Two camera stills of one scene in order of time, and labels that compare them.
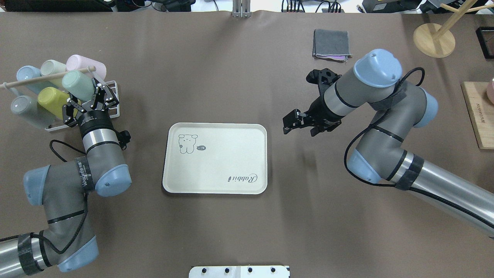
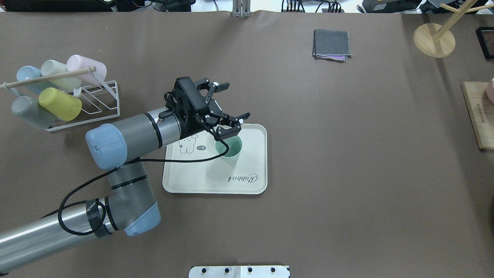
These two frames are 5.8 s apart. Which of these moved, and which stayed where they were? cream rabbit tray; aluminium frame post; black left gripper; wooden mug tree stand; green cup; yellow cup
Moved: black left gripper; green cup
Stayed: aluminium frame post; yellow cup; cream rabbit tray; wooden mug tree stand
